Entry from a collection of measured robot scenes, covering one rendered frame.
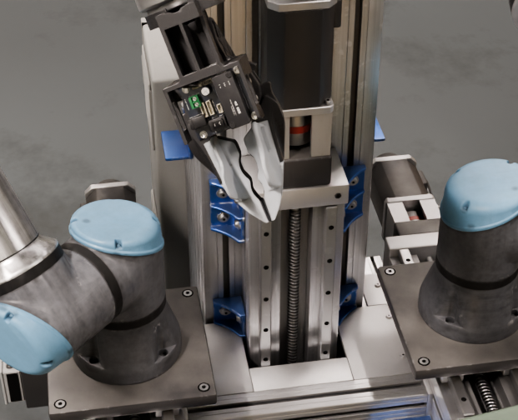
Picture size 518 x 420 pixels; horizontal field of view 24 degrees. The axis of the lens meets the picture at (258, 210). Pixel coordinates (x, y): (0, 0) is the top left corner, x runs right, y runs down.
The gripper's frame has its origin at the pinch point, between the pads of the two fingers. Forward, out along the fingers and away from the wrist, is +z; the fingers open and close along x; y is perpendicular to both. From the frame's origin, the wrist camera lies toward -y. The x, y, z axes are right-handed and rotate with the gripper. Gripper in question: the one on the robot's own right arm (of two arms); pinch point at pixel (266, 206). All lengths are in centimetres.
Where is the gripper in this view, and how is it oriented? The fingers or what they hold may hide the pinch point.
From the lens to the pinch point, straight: 111.8
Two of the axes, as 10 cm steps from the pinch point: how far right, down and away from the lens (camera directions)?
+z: 3.6, 9.2, 1.7
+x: 9.3, -3.3, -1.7
